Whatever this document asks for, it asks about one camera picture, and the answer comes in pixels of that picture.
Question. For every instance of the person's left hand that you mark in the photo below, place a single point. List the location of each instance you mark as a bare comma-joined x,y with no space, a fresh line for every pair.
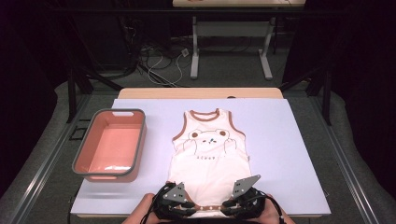
143,214

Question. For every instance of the person's right hand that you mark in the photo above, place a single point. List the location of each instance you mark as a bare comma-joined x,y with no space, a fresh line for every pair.
272,217

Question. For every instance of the metal floor rail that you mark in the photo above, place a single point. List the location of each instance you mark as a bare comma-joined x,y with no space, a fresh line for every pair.
46,161
345,161

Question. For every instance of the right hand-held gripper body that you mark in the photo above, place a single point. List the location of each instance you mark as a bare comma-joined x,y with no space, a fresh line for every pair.
252,205

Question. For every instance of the pink plastic basket grey rim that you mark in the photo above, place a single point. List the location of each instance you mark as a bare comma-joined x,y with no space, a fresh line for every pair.
112,149

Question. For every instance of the white power adapter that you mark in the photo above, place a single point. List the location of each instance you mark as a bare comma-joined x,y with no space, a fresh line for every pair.
185,52

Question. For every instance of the black horizontal crossbar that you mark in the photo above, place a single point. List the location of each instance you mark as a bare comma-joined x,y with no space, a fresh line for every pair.
155,11

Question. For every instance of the cream baby vest brown trim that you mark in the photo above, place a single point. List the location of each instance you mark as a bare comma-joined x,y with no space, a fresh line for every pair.
208,174

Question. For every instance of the black metal stand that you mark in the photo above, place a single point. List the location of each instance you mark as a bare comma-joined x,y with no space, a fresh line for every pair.
326,96
72,93

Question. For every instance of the white table cover sheet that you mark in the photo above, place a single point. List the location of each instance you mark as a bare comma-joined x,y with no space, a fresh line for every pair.
280,140

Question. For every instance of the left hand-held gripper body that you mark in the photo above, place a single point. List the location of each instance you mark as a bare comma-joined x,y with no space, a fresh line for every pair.
168,207

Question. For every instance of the white-legged desk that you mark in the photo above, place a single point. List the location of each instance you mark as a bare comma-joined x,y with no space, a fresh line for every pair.
230,29

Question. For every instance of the dark curtain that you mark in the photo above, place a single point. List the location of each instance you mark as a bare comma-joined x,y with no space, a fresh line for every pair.
367,77
25,93

